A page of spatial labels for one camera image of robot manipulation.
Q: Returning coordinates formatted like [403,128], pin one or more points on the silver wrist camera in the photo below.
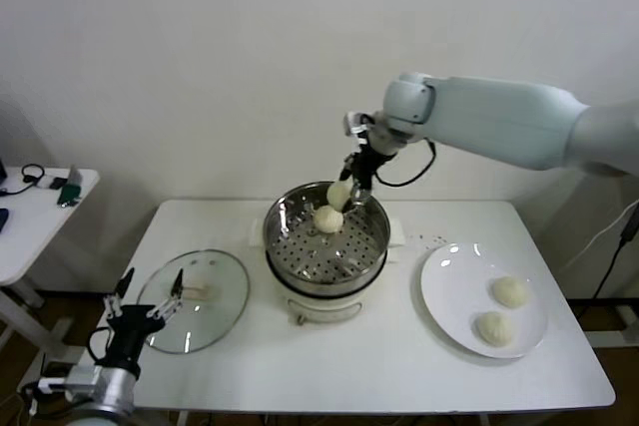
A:
[353,124]
[72,378]

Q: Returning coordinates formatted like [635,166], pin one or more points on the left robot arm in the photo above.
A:
[117,388]

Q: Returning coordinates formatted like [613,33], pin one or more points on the green tool with grey sheet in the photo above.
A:
[70,192]

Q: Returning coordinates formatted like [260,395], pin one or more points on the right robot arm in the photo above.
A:
[499,122]

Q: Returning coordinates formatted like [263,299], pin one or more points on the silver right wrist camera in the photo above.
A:
[353,124]

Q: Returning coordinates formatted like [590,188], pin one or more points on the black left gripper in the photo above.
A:
[132,328]

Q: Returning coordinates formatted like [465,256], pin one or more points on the white electric cooking pot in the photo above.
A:
[324,303]

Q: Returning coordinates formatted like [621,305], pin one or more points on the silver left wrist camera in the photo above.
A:
[72,378]

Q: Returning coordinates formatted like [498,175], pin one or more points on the round glass pot lid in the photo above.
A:
[214,306]

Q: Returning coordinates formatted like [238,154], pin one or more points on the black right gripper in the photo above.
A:
[372,164]

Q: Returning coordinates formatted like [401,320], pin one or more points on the dark blue object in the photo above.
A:
[3,221]

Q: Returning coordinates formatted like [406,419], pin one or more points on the small white box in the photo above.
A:
[46,183]

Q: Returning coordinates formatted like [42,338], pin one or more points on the small black device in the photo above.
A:
[58,184]

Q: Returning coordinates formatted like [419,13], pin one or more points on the white steamed baozi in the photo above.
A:
[328,220]
[510,291]
[337,194]
[493,328]

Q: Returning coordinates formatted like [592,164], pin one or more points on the white side table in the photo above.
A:
[30,246]

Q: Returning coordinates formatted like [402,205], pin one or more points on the white round plate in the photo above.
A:
[449,266]

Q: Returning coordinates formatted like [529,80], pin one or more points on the perforated steel steamer basket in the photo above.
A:
[292,216]

